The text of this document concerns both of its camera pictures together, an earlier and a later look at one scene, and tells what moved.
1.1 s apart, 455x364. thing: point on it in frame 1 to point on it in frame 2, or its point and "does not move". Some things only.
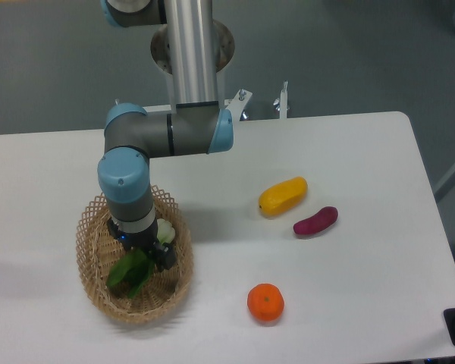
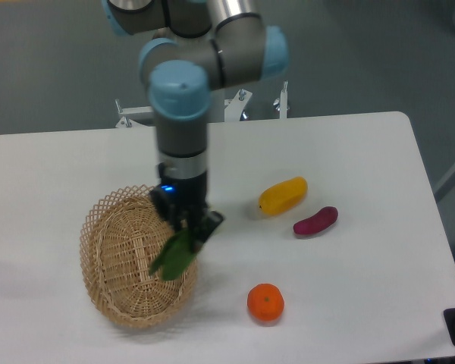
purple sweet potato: [324, 218] does not move
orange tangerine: [265, 301] does not move
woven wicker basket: [98, 249] does not move
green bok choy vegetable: [133, 270] to [176, 254]
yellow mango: [283, 196] does not move
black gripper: [163, 254] to [183, 202]
